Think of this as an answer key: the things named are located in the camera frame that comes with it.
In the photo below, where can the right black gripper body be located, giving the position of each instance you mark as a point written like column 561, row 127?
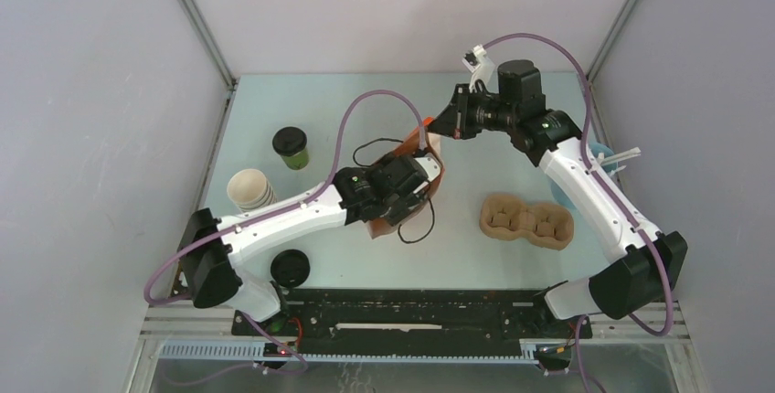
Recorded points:
column 486, row 113

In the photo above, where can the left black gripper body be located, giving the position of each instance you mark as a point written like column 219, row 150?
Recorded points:
column 397, row 209

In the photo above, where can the orange paper bag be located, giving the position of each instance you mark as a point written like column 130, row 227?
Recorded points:
column 408, row 145

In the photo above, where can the brown pulp cup carrier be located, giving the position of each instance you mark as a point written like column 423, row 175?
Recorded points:
column 543, row 224

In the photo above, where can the black coffee cup lid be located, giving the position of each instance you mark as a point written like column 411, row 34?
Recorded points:
column 289, row 141

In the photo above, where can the green paper coffee cup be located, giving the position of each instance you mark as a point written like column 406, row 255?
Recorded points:
column 297, row 161

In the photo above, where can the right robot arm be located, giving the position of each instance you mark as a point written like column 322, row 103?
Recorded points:
column 644, row 261

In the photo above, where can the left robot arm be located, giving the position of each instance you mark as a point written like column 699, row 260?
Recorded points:
column 215, row 250

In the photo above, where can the blue cup of stirrers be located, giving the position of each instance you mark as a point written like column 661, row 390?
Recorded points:
column 611, row 162

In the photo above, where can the stack of black lids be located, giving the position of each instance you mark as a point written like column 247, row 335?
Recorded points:
column 290, row 268

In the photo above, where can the stack of paper cups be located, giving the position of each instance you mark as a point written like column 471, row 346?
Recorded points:
column 250, row 189

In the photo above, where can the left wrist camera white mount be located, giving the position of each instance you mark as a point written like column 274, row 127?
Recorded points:
column 430, row 166

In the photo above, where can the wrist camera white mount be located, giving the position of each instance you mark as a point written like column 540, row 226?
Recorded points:
column 480, row 66
column 430, row 166

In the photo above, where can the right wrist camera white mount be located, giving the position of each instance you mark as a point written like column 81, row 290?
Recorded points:
column 480, row 66

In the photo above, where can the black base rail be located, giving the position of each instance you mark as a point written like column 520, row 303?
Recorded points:
column 419, row 323

